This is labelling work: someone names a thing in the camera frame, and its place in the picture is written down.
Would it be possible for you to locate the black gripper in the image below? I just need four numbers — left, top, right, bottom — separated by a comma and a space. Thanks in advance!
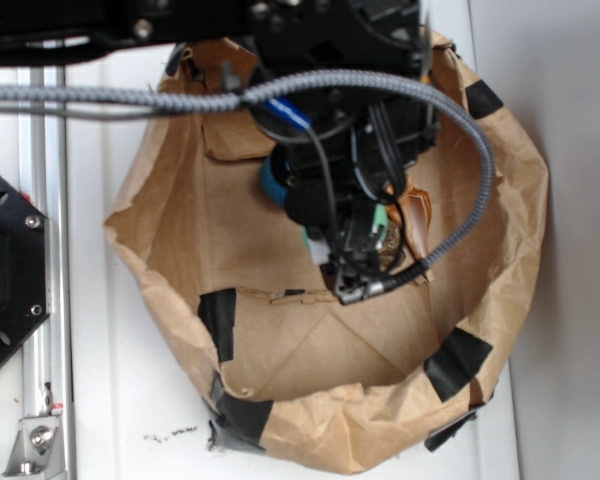
248, 1, 438, 304

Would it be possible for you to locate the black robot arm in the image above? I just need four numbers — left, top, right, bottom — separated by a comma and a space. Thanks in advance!
0, 1, 438, 304

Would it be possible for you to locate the green dimpled foam ball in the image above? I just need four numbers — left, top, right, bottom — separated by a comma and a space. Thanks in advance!
299, 202, 387, 251

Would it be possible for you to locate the blue dimpled foam ball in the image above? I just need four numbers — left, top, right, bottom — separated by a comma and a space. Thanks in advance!
259, 149, 296, 207

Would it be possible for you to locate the orange spiral seashell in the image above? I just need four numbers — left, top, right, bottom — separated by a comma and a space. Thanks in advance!
386, 177, 432, 259

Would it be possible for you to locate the dark brown rock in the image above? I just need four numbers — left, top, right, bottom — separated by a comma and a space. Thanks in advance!
379, 219, 406, 271

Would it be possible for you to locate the crumpled brown paper bag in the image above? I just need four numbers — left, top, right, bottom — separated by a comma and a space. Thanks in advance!
105, 34, 549, 474

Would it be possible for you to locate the grey braided cable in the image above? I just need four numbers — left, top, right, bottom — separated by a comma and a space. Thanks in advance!
0, 69, 496, 296

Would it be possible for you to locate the aluminium extrusion rail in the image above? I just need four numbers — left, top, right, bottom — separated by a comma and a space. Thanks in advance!
17, 64, 76, 480

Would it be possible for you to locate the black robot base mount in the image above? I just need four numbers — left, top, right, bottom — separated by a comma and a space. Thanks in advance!
0, 176, 49, 369

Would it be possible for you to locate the silver corner bracket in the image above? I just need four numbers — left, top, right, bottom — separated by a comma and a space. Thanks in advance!
1, 416, 67, 479

